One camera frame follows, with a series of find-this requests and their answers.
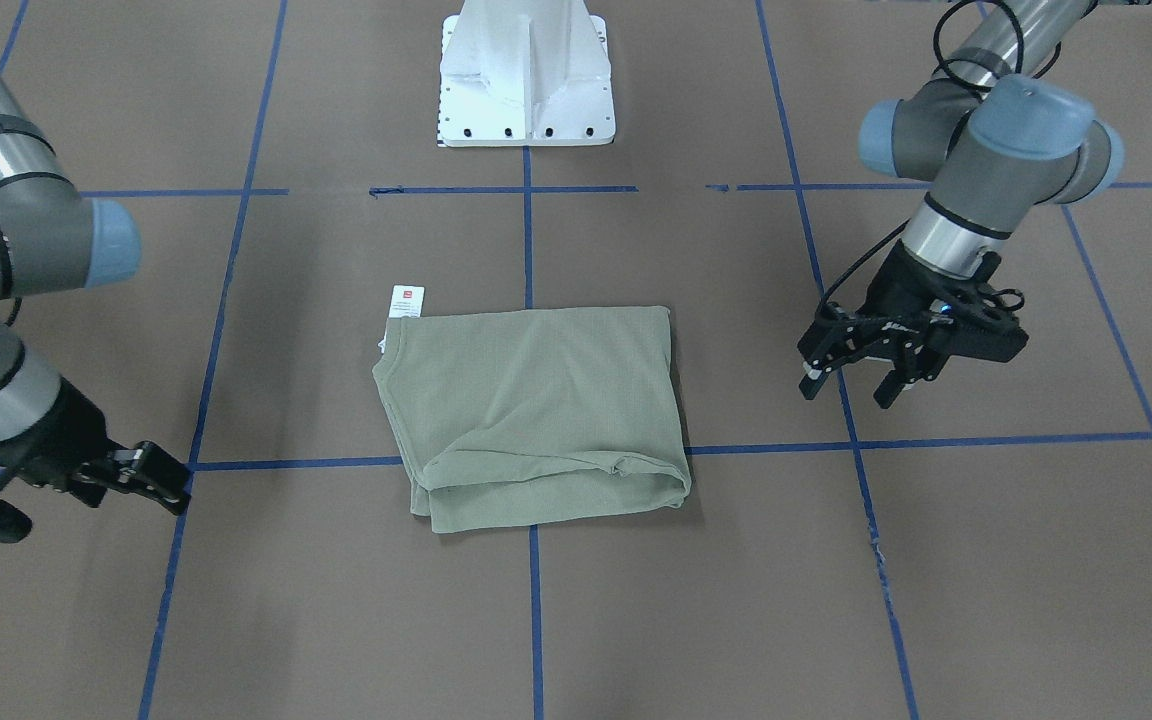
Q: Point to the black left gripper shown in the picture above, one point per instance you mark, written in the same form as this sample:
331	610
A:
898	287

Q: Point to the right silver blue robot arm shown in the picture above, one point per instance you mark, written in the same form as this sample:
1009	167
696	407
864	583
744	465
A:
53	240

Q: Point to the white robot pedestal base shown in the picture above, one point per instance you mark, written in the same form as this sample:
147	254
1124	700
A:
525	73

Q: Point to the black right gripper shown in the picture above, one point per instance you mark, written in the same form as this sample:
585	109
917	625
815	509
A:
64	428

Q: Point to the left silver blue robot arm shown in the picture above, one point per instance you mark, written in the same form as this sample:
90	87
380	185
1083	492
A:
994	139

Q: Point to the white paper price tag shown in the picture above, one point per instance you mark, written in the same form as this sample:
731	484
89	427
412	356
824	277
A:
406	301

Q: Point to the olive green long-sleeve shirt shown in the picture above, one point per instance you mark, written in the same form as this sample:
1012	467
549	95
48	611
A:
536	416

